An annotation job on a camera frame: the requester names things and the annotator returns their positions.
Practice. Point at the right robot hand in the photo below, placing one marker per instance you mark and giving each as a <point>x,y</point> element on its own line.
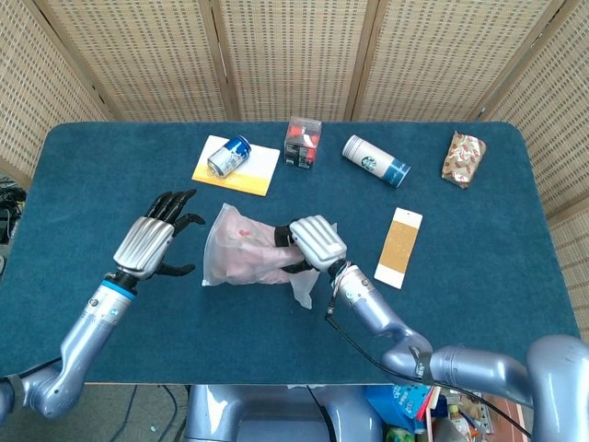
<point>317,241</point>

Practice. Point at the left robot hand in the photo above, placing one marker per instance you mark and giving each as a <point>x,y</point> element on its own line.
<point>142,241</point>

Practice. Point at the pink floral clothes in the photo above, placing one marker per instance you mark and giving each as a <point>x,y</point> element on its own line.
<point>257,258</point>

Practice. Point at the transparent plastic bag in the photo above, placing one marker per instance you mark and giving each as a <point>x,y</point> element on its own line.
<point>216,258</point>

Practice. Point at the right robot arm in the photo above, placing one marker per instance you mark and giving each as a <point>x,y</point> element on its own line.
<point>460,368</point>

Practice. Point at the orange white card strip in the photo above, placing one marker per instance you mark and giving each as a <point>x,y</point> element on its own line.
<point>399,248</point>

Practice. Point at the yellow white notebook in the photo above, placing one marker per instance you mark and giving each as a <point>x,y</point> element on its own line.
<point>257,177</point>

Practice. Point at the clear box red black contents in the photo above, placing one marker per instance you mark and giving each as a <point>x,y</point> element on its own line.
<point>301,145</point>

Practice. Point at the white blue Starbucks cup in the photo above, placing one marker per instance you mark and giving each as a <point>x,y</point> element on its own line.
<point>375,161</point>

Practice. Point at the blue silver drink can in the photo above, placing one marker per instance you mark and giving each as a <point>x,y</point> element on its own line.
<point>228,156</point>

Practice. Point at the blue table mat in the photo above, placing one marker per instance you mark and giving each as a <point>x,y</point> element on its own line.
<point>230,336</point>

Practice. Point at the brown red snack package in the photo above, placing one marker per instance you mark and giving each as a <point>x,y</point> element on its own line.
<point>462,159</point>

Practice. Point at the grey blue robot torso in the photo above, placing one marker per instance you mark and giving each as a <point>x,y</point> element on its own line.
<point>267,414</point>

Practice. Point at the wicker folding screen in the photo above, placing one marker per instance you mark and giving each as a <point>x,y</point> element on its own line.
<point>294,55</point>

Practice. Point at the box of assorted clutter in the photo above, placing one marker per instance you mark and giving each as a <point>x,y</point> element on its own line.
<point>465,414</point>

